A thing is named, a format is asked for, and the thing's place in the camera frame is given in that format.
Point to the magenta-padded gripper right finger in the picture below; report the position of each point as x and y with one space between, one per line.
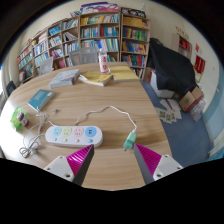
160 166

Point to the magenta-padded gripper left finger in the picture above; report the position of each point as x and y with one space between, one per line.
63 166

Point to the green charger block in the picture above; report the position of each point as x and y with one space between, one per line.
130 140

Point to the white power strip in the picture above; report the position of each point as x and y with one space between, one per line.
73 136

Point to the papers on floor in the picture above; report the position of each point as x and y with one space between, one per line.
168 115

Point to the small white-capped red jar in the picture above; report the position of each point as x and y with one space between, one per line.
22 119

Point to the clear plastic bag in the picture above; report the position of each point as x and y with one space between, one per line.
197 110

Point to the teal book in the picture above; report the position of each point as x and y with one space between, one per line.
40 99

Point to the brown cardboard box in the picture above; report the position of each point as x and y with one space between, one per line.
188 100

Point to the white box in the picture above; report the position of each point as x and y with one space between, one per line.
160 91

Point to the grey book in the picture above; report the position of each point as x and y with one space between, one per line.
65 78

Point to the dark office chair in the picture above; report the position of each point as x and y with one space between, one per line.
10 88

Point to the yellow notebook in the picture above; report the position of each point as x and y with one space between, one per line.
123 73

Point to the black cloth cover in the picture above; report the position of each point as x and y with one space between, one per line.
170 66

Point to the grey mesh chair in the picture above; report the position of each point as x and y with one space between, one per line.
83 56
46 66

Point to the white bottle with red label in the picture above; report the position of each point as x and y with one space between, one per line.
104 63

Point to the wooden bookshelf unit with books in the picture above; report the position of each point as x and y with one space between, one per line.
100 30

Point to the red wall banner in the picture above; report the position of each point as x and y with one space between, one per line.
199 64

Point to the small wooden wall shelf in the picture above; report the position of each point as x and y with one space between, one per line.
182 46

